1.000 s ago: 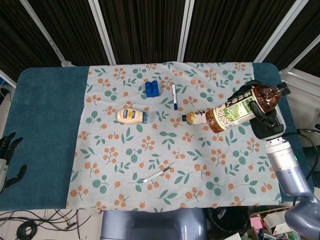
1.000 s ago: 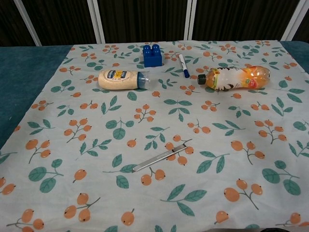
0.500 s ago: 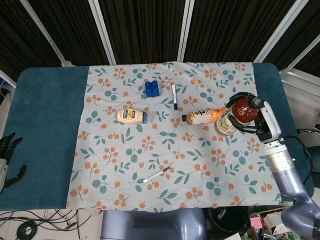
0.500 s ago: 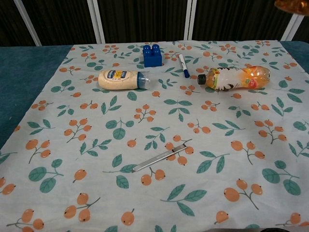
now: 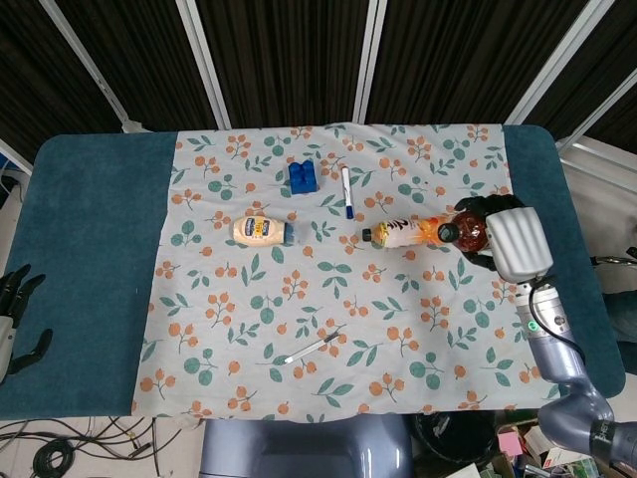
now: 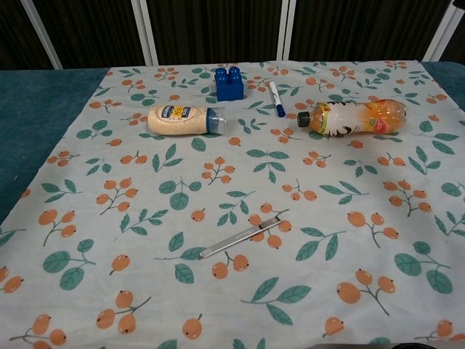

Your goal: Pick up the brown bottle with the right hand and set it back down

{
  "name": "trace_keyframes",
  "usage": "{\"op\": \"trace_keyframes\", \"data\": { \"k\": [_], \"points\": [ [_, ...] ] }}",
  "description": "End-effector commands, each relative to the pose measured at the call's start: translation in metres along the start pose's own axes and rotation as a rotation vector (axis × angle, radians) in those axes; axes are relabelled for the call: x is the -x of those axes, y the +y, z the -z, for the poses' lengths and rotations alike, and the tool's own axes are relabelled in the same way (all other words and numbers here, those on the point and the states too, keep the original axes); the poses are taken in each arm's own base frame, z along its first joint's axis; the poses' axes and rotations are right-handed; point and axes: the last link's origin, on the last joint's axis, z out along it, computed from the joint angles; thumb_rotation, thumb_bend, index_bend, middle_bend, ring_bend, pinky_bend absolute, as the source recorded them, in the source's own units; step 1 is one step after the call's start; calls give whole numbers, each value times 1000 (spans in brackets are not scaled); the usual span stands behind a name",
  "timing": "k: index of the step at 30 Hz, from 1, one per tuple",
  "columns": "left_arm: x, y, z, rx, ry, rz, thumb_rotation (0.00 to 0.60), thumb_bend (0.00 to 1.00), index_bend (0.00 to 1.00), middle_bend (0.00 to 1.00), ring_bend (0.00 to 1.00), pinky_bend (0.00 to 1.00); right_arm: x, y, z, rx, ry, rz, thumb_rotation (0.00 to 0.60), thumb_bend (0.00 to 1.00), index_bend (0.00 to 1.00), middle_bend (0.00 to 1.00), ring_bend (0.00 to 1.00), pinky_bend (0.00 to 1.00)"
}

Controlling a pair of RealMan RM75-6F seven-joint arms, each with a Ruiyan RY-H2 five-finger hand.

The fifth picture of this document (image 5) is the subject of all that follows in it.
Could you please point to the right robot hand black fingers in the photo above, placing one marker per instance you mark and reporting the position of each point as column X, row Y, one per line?
column 517, row 244

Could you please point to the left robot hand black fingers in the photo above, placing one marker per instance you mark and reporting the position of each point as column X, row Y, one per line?
column 12, row 299

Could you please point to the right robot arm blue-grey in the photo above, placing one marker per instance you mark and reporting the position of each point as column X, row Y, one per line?
column 557, row 343

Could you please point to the orange juice bottle black cap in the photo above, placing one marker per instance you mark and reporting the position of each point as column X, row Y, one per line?
column 403, row 234

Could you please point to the mayonnaise squeeze bottle blue cap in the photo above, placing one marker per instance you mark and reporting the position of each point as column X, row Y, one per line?
column 259, row 231

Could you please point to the teal table cover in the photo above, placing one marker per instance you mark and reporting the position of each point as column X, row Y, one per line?
column 89, row 249

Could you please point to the white marker blue cap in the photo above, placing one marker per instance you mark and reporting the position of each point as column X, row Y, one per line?
column 347, row 191

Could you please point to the white cardboard box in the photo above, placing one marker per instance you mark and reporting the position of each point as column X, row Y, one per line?
column 536, row 440

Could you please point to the pink box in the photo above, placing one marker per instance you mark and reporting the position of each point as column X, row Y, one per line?
column 509, row 444

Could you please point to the black round bin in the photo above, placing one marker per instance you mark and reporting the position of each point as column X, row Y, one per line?
column 455, row 440

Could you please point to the floral tablecloth orange berries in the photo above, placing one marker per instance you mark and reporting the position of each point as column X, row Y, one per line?
column 318, row 299

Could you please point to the blue toy building brick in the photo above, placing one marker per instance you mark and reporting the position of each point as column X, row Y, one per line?
column 303, row 178

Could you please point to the dark folding partition white frames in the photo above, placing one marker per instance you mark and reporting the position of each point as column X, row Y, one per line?
column 288, row 60

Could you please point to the blue-grey robot torso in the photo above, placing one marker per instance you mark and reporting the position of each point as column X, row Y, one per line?
column 303, row 448

